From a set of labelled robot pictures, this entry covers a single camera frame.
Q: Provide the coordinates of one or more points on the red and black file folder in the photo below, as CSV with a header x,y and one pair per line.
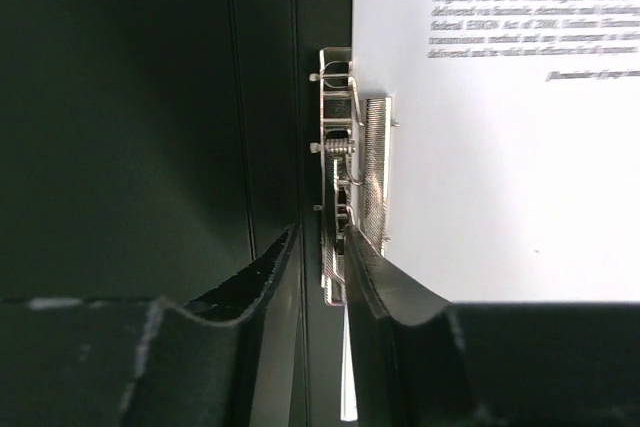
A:
x,y
155,148

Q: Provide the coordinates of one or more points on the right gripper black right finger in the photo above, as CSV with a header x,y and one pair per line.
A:
x,y
420,360

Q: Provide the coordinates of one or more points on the printed text paper sheet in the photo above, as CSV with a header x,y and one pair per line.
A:
x,y
511,163

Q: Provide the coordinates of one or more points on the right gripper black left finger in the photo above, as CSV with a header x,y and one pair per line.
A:
x,y
226,358

